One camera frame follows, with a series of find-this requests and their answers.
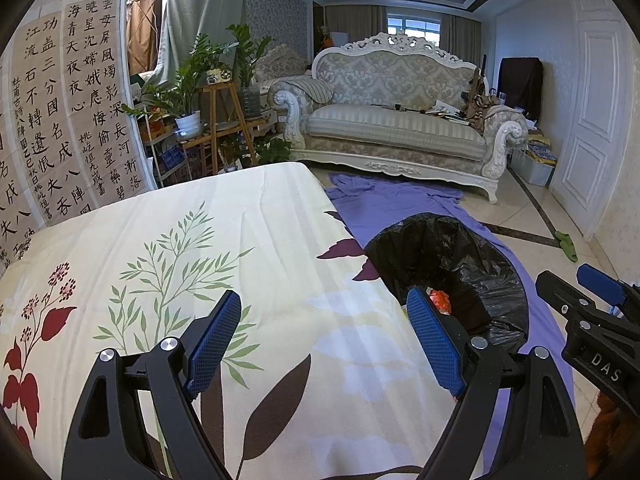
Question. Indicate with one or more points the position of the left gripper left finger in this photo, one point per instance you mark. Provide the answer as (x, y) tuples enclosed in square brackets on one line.
[(205, 342)]

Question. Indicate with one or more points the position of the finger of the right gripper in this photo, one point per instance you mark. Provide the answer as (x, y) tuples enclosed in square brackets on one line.
[(623, 298), (585, 304)]

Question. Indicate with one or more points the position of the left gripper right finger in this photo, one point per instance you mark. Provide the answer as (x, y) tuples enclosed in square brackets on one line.
[(443, 340)]

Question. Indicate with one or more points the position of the red plastic bag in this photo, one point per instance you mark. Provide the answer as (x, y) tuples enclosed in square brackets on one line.
[(441, 301)]

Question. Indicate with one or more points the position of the black trash bag bin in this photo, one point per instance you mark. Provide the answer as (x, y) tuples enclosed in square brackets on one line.
[(486, 294)]

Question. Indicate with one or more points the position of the green object on floor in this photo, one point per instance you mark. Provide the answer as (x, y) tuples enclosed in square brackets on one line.
[(567, 245)]

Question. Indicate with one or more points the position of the floral cream tablecloth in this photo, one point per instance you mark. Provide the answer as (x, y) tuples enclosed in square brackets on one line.
[(323, 378)]

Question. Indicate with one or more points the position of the storage box with items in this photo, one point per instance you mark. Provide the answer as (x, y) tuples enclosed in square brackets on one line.
[(534, 161)]

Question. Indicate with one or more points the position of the white door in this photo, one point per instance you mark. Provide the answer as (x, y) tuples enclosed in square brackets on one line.
[(593, 151)]

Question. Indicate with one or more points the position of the purple cloth on floor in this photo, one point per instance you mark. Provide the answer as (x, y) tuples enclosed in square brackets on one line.
[(370, 205)]

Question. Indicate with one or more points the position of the wooden plant stand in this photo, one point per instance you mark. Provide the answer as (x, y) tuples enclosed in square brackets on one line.
[(224, 118)]

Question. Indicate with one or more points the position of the dark covered cabinet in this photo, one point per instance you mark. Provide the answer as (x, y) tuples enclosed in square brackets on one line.
[(521, 80)]

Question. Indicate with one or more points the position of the calligraphy folding screen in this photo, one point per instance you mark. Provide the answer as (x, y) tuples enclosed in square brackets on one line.
[(67, 148)]

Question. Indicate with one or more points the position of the ornate white sofa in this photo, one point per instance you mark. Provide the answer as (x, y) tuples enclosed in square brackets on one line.
[(400, 106)]

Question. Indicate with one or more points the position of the potted plant white pot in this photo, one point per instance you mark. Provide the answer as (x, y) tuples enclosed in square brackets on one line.
[(175, 97)]

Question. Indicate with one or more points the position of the tall green plant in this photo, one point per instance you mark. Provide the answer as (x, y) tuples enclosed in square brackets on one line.
[(247, 52)]

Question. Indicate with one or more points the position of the grey curtain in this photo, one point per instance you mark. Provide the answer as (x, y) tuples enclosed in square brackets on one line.
[(182, 21)]

